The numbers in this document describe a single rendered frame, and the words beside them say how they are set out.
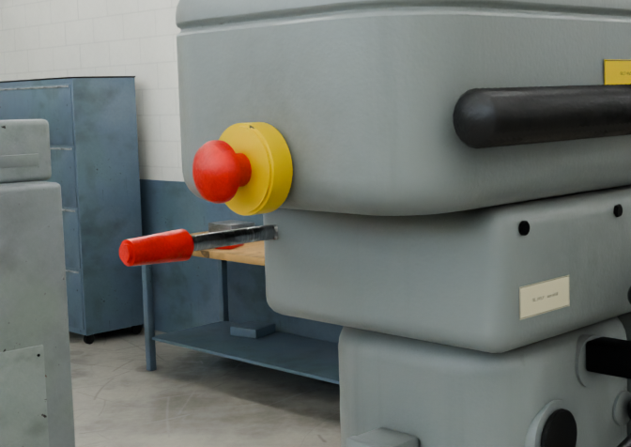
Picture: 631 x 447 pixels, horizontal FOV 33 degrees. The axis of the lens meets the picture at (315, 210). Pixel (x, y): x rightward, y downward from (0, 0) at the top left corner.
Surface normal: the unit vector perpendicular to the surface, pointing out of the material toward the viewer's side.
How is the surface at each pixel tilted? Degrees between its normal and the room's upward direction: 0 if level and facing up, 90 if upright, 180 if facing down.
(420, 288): 90
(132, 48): 90
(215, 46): 90
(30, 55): 90
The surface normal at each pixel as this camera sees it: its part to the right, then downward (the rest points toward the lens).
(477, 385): -0.30, 0.11
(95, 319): 0.70, 0.05
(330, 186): -0.70, 0.25
